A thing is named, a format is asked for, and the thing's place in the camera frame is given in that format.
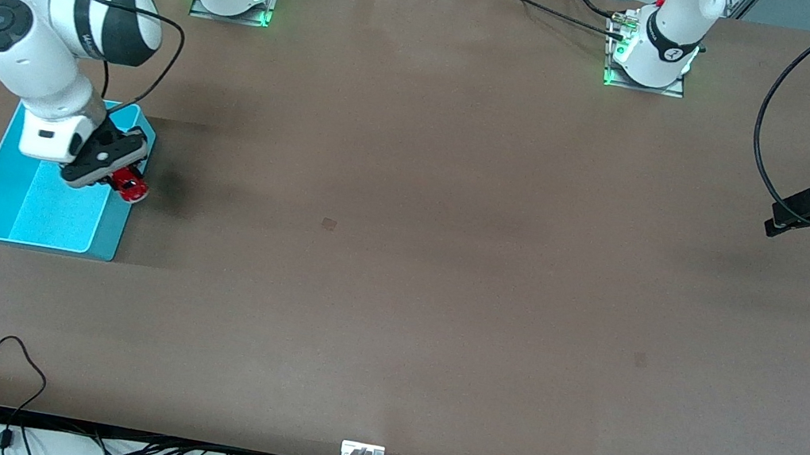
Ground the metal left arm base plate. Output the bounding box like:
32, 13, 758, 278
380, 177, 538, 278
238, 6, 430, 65
600, 8, 697, 100

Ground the blue plastic box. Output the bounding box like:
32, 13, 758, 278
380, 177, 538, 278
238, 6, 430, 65
0, 84, 161, 266

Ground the long black table cable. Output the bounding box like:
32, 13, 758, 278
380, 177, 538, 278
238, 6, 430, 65
453, 0, 636, 44

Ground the thin black looped cable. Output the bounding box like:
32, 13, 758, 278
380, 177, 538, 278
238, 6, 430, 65
0, 334, 53, 455

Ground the red beetle toy car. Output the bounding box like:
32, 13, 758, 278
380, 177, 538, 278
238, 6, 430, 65
107, 166, 152, 206

